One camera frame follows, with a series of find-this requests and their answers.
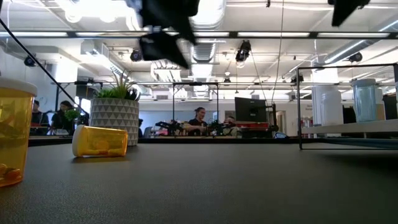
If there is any black aluminium rig frame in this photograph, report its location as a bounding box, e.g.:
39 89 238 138
0 17 398 144

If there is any person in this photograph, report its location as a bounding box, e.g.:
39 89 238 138
187 106 208 137
223 115 243 137
30 100 50 135
50 100 77 131

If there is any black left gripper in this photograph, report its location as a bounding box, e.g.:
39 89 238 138
138 0 200 68

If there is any large amber pill bottle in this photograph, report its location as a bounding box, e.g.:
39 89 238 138
72 124 129 158
0 77 39 188

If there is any white cap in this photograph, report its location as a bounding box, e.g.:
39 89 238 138
374 88 387 121
320 88 344 128

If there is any small leafy green plant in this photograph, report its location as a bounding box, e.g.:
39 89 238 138
64 108 81 123

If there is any succulent in patterned pot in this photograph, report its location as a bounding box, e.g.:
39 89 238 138
89 70 140 147

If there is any black computer monitor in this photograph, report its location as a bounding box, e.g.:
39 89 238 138
234 96 269 123

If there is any black hanging camera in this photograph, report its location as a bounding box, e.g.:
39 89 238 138
234 39 252 63

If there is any black table mat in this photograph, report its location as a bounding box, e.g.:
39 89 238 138
0 141 398 224

